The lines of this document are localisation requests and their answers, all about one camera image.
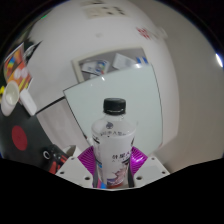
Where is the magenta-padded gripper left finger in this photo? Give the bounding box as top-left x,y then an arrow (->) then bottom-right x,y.
55,145 -> 101,189

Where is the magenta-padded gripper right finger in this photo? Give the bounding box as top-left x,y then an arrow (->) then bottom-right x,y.
126,146 -> 171,188

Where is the clear black-capped drink bottle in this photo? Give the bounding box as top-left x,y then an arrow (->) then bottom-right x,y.
91,97 -> 138,189

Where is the black and red power tool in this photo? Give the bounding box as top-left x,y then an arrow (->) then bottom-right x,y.
41,143 -> 71,174

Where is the flat round red coaster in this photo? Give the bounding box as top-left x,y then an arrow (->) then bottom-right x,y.
11,125 -> 29,152

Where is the large whiteboard on stand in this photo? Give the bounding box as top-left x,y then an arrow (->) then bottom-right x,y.
63,63 -> 164,156

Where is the flat white device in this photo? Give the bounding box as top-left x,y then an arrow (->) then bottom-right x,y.
19,88 -> 38,117

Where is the grey framed notice board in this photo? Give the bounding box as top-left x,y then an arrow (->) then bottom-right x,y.
71,47 -> 149,84

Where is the black jacket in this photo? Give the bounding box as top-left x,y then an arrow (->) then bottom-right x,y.
24,40 -> 43,54

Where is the white mug with yellow handle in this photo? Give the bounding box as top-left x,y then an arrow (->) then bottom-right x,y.
0,80 -> 21,117

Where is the large white wall poster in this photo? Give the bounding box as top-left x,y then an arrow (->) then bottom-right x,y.
81,3 -> 128,20

